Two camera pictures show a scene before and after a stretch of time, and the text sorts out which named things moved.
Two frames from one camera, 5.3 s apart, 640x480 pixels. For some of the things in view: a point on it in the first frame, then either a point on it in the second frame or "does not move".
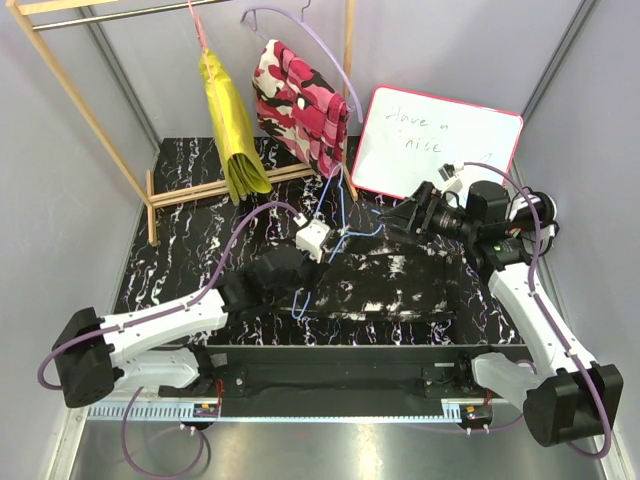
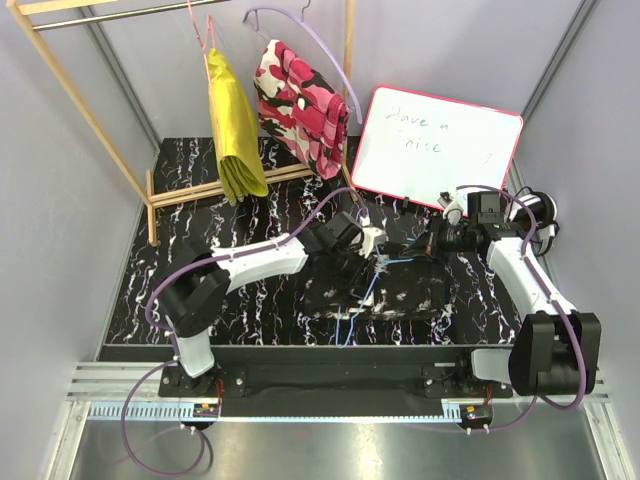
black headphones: [521, 216] does not move
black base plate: [348, 373] does not move
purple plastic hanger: [301, 20] does not move
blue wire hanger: [344, 231] → [382, 263]
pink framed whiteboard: [406, 138] does not move
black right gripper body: [438, 217] → [444, 238]
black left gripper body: [308, 276] → [351, 265]
